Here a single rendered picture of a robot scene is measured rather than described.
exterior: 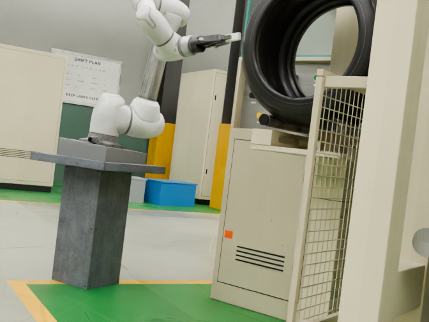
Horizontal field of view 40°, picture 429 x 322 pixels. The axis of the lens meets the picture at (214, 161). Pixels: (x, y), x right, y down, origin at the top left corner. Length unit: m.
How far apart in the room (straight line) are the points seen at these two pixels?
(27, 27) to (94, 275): 7.53
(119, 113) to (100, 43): 7.48
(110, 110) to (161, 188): 4.80
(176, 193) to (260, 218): 5.09
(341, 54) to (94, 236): 1.49
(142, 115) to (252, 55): 1.05
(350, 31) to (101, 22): 8.35
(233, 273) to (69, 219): 0.89
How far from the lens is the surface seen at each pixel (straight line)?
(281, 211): 2.90
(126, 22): 10.78
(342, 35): 2.55
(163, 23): 2.58
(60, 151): 3.13
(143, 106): 3.17
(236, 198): 3.04
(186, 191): 8.10
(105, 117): 3.10
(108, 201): 3.08
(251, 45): 2.28
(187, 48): 2.59
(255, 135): 2.23
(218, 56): 11.51
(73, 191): 3.12
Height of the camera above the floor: 0.75
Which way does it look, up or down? 1 degrees down
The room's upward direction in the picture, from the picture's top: 7 degrees clockwise
